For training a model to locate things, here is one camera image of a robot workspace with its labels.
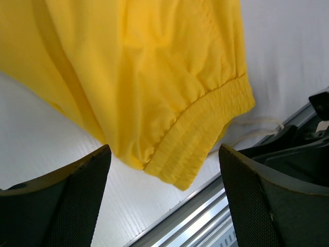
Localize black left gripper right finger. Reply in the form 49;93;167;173
218;145;328;246

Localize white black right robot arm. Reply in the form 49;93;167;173
240;91;328;187

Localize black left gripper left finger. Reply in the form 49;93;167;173
1;145;111;246

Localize yellow shorts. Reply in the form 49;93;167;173
1;1;255;191

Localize cream shorts drawstring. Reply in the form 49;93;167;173
230;117;285;147

